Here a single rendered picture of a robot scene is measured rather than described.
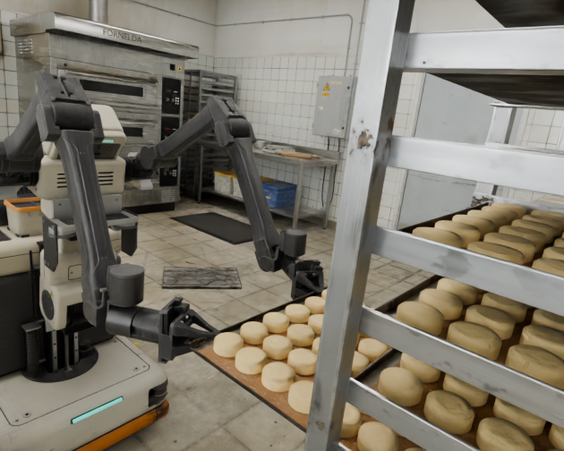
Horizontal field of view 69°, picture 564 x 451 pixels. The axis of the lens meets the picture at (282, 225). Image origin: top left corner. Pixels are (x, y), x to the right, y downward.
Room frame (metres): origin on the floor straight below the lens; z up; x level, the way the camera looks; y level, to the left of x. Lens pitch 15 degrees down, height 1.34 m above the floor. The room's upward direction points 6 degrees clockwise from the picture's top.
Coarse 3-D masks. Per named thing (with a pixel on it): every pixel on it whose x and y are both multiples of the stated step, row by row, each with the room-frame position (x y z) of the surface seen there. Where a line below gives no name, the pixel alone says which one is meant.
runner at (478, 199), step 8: (472, 200) 0.74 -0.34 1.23; (480, 200) 0.73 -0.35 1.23; (488, 200) 0.72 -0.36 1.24; (496, 200) 0.72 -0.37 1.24; (504, 200) 0.71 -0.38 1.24; (512, 200) 0.70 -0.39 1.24; (520, 200) 0.69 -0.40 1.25; (528, 208) 0.68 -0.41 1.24; (536, 208) 0.68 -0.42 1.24; (544, 208) 0.67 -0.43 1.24; (552, 208) 0.66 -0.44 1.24; (560, 208) 0.66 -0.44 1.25
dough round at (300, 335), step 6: (300, 324) 0.69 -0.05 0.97; (288, 330) 0.67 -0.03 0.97; (294, 330) 0.66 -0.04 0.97; (300, 330) 0.67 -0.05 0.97; (306, 330) 0.67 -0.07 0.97; (312, 330) 0.67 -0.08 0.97; (288, 336) 0.66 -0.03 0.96; (294, 336) 0.65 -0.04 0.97; (300, 336) 0.65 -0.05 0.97; (306, 336) 0.65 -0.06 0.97; (312, 336) 0.65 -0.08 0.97; (294, 342) 0.65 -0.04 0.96; (300, 342) 0.64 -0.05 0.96; (306, 342) 0.65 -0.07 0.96; (312, 342) 0.66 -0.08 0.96
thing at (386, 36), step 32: (384, 0) 0.39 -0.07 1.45; (384, 32) 0.38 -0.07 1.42; (384, 64) 0.38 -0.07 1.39; (384, 96) 0.38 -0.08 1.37; (352, 128) 0.40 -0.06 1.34; (384, 128) 0.39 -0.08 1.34; (352, 160) 0.39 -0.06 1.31; (384, 160) 0.39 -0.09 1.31; (352, 192) 0.39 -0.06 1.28; (352, 224) 0.39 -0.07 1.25; (352, 256) 0.38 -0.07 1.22; (352, 288) 0.38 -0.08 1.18; (352, 320) 0.39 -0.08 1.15; (320, 352) 0.39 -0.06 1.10; (352, 352) 0.40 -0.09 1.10; (320, 384) 0.39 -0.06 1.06; (320, 416) 0.39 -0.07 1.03; (320, 448) 0.38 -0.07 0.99
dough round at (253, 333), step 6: (246, 324) 0.67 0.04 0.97; (252, 324) 0.67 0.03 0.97; (258, 324) 0.67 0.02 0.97; (246, 330) 0.65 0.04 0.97; (252, 330) 0.65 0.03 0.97; (258, 330) 0.65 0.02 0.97; (264, 330) 0.65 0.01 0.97; (246, 336) 0.64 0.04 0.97; (252, 336) 0.63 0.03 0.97; (258, 336) 0.64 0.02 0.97; (264, 336) 0.64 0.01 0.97; (246, 342) 0.64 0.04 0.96; (252, 342) 0.63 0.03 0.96; (258, 342) 0.64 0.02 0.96
